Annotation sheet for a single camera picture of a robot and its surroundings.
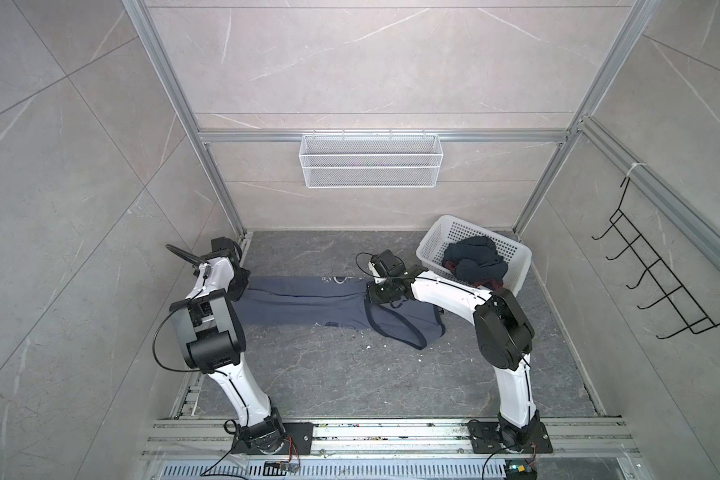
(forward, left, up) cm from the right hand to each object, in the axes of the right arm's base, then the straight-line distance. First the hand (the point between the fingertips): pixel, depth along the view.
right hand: (369, 293), depth 94 cm
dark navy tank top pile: (+11, -37, +2) cm, 39 cm away
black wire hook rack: (-25, -65, +27) cm, 74 cm away
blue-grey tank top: (0, +12, -6) cm, 13 cm away
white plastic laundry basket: (+27, -30, 0) cm, 41 cm away
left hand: (+4, +42, +3) cm, 43 cm away
